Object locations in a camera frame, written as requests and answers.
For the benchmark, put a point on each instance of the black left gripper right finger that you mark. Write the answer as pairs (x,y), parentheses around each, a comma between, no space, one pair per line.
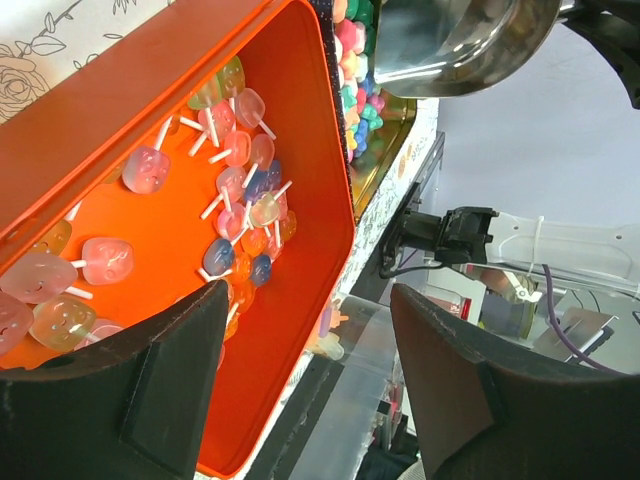
(486,408)

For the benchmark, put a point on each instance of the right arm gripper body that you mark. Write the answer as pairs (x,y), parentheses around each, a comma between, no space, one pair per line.
(611,27)

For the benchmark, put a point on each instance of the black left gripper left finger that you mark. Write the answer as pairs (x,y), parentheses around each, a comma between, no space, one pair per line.
(131,406)

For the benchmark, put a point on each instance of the metal scoop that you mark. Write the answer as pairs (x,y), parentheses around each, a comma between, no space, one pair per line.
(453,48)

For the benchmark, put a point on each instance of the dark tin of star candies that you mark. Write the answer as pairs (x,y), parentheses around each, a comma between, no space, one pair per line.
(374,124)

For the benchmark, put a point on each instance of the orange lollipop tray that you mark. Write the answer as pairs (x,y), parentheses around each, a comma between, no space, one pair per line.
(57,154)

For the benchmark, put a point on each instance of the floral table mat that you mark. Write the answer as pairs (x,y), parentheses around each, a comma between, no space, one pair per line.
(57,38)

